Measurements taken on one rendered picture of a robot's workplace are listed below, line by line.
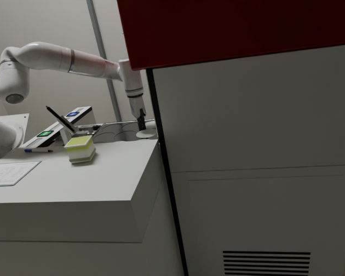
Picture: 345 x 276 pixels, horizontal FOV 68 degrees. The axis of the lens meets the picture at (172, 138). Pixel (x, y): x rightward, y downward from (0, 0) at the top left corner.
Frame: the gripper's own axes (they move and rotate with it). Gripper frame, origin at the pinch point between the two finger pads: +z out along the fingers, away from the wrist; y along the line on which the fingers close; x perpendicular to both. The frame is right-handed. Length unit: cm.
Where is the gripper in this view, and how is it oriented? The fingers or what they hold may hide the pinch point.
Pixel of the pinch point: (141, 125)
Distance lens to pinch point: 124.6
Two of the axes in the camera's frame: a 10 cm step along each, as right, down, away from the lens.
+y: 4.1, 3.2, -8.5
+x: 9.0, -2.9, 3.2
